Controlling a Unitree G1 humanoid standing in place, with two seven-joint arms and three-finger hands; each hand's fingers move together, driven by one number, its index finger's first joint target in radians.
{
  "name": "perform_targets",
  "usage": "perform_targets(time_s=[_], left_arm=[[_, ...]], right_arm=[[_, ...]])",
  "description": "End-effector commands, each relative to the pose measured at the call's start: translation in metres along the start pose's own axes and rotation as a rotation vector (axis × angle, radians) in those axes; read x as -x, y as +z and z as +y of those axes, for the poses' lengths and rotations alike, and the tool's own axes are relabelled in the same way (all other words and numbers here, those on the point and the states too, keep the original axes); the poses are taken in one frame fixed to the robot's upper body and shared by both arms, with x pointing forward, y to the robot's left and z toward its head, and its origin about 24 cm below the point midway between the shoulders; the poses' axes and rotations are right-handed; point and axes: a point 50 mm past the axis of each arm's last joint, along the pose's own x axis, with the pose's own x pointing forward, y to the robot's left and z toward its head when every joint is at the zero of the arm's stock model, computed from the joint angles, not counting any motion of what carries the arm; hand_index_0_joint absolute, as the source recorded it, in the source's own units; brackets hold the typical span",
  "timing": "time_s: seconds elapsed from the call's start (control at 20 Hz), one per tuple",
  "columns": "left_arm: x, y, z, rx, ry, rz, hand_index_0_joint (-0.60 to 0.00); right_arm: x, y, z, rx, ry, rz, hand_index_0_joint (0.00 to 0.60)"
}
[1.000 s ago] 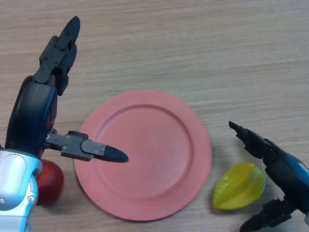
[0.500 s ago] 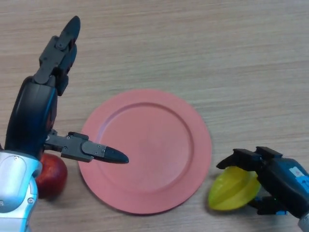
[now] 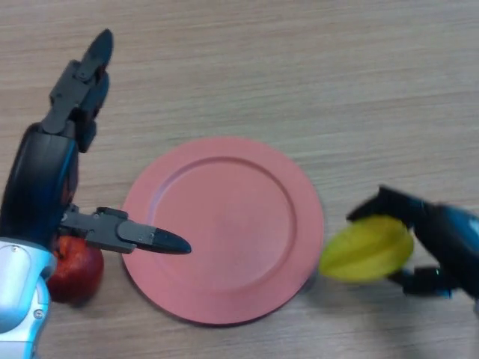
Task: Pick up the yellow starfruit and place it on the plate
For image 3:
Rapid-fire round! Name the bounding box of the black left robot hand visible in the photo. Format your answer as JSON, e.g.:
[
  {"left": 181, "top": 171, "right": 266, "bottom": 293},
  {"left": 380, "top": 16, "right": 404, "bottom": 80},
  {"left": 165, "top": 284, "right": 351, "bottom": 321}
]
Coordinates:
[{"left": 0, "top": 28, "right": 192, "bottom": 256}]

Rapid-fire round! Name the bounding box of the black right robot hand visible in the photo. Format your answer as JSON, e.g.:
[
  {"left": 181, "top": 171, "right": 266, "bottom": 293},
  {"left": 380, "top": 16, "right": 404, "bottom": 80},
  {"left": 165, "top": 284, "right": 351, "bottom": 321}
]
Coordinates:
[{"left": 346, "top": 185, "right": 479, "bottom": 300}]

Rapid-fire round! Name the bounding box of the yellow starfruit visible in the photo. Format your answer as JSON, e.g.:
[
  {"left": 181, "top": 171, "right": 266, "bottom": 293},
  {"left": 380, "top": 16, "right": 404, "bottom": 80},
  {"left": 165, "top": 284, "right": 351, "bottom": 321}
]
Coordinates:
[{"left": 318, "top": 218, "right": 415, "bottom": 283}]

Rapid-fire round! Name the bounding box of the pink round plate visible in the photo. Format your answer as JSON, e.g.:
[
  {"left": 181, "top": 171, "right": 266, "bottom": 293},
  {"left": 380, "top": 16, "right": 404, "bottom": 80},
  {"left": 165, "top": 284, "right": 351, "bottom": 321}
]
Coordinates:
[{"left": 121, "top": 137, "right": 325, "bottom": 325}]

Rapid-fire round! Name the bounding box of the red apple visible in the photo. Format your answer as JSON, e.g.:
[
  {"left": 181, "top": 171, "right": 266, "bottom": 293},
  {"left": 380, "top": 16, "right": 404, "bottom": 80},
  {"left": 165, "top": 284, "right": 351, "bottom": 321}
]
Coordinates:
[{"left": 46, "top": 236, "right": 105, "bottom": 304}]

